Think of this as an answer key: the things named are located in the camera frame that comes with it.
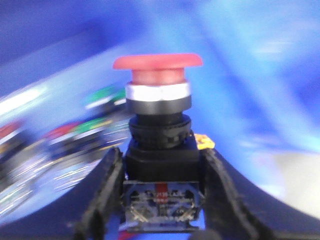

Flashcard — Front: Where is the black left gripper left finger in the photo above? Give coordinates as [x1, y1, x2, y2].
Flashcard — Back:
[74, 147, 124, 240]

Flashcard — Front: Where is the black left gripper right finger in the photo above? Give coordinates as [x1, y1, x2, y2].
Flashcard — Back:
[199, 149, 273, 240]

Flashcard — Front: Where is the red mushroom push button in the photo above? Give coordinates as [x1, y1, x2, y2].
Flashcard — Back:
[113, 53, 204, 233]

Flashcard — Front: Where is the red push button in bin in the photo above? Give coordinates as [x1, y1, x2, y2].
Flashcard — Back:
[43, 123, 81, 156]

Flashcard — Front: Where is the red push button far left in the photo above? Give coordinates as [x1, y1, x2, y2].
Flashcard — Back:
[0, 121, 26, 158]

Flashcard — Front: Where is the green push button upper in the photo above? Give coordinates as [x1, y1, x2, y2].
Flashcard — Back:
[84, 85, 126, 112]

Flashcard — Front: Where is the blue source bin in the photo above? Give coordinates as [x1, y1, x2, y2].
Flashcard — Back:
[0, 0, 320, 240]

